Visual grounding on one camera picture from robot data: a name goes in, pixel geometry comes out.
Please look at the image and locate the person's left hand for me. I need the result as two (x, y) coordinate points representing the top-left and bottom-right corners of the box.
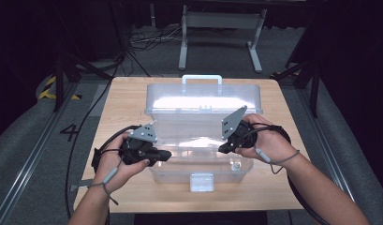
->
(93, 132), (151, 194)

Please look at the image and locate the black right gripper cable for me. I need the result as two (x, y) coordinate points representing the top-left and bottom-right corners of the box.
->
(242, 122), (330, 225)

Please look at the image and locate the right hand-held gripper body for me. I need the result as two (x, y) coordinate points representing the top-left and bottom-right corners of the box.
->
(221, 105), (259, 152)

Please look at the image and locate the black metal stand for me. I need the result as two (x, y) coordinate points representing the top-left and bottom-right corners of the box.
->
(51, 0), (151, 113)
(269, 46), (322, 119)

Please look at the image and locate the black floor cable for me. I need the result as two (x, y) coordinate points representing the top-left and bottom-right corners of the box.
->
(64, 54), (126, 219)

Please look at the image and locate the grey wrist strap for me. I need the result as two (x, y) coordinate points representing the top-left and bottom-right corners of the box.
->
(254, 145), (302, 175)
(87, 157), (125, 206)

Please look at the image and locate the bundle of floor cables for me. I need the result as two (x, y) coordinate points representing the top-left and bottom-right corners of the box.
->
(128, 24), (184, 52)

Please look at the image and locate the metal floor rail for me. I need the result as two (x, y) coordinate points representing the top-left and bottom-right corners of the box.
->
(0, 82), (81, 225)
(296, 88), (356, 203)

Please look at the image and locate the person's right hand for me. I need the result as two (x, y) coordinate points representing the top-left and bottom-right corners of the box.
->
(235, 112), (302, 172)

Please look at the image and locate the grey left wrist strap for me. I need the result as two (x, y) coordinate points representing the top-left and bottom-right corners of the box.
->
(87, 157), (125, 206)

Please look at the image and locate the grey right wrist strap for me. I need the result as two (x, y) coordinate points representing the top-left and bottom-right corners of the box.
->
(254, 145), (302, 175)

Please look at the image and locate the clear plastic storage box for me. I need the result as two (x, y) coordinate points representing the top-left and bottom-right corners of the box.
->
(144, 74), (264, 193)

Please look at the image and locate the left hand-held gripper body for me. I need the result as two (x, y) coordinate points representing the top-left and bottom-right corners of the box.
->
(119, 122), (163, 167)

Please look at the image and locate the grey metal table frame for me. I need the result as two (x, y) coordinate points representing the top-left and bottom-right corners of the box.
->
(178, 4), (268, 74)

